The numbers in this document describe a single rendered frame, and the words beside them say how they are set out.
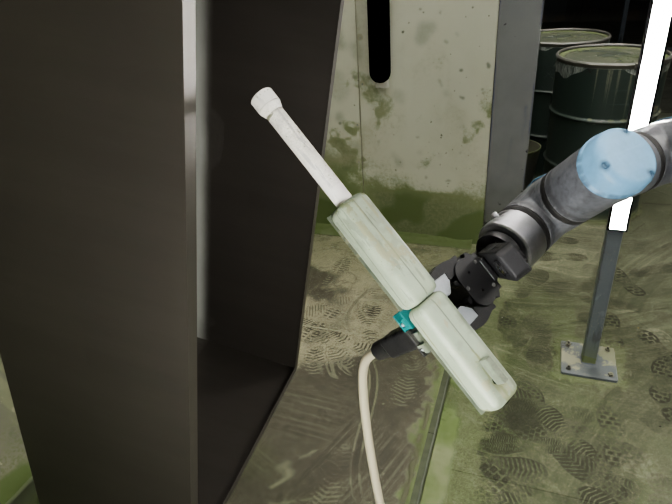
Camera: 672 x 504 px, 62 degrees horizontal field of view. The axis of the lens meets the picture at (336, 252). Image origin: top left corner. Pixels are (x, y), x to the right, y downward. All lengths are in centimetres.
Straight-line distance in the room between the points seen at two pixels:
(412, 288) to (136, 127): 37
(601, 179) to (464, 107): 205
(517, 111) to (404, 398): 144
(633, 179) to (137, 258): 64
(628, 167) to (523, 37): 196
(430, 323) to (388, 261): 9
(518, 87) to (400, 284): 216
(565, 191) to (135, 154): 56
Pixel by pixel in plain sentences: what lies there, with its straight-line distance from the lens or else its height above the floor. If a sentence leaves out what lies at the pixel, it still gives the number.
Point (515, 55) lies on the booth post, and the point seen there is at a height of 101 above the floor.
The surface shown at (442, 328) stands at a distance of 68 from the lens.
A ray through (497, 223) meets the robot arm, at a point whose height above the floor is 115.
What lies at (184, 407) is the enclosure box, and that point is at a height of 92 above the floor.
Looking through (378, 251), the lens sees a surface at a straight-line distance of 67.
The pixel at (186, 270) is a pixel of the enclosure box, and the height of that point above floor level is 117.
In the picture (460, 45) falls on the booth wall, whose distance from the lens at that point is 275.
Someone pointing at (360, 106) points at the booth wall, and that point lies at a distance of 292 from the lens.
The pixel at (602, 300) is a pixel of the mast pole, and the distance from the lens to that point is 225.
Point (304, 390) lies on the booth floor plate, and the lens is 217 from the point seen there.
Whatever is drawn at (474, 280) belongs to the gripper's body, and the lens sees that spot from 77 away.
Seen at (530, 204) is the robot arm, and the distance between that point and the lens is 87.
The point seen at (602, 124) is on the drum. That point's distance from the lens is 332.
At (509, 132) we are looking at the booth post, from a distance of 283.
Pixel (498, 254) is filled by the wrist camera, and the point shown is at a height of 117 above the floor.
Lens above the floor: 152
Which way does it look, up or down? 29 degrees down
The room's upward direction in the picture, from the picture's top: 4 degrees counter-clockwise
